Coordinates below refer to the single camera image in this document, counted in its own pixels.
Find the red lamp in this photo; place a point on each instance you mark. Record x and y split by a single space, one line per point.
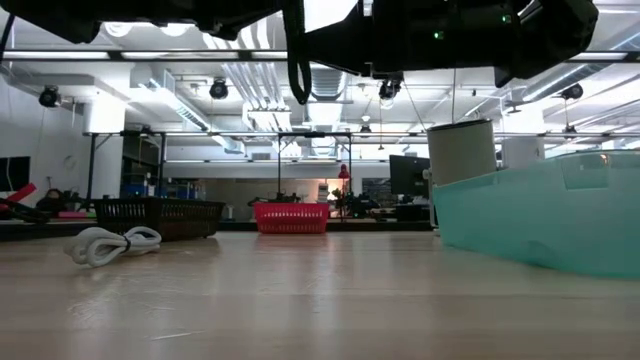
344 172

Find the red plastic bin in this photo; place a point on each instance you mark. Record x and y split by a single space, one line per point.
291 217

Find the pink flat object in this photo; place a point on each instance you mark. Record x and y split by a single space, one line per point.
72 215

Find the black ceiling spotlight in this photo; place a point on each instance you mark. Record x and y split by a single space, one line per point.
572 92
390 90
49 96
219 90

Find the black metal rack frame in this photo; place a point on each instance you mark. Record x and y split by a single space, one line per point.
315 134
92 165

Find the blue storage box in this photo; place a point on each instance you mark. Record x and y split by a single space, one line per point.
132 191

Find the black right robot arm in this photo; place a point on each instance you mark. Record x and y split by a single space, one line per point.
550 40

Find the teal translucent plastic bin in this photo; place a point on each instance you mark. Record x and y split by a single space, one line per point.
540 225

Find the black background robot arm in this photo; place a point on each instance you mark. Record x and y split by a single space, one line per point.
275 199

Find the black horizontal crossbar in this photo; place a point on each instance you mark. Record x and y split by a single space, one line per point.
245 56

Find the red bar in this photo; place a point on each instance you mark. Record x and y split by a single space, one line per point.
22 192

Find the black aluminium table frame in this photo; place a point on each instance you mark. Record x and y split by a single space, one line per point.
240 226

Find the black background equipment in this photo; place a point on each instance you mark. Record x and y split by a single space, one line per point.
357 205

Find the black computer monitor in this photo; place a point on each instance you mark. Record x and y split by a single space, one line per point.
410 175

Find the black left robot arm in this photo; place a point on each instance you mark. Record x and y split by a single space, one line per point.
75 15

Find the dark wall screen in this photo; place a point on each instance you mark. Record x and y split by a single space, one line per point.
15 172

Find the black slotted plastic basket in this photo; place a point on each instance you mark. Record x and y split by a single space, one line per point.
165 217

